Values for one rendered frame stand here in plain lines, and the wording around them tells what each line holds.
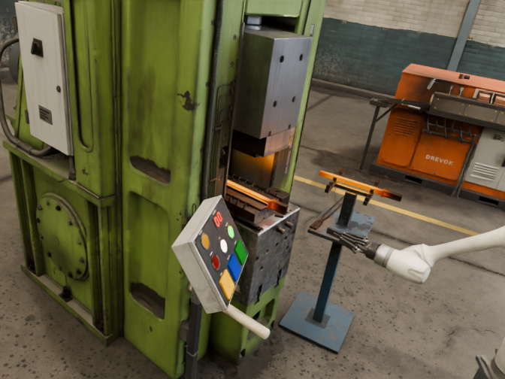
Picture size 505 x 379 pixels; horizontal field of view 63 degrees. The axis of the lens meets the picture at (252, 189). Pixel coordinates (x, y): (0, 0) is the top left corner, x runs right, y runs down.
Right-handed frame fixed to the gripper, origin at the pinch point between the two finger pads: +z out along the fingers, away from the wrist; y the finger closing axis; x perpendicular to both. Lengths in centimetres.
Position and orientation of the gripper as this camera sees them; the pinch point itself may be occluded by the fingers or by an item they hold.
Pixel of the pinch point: (334, 232)
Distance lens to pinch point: 187.7
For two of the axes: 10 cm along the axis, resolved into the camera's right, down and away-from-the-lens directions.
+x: 1.3, -8.8, -4.5
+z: -7.9, -3.6, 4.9
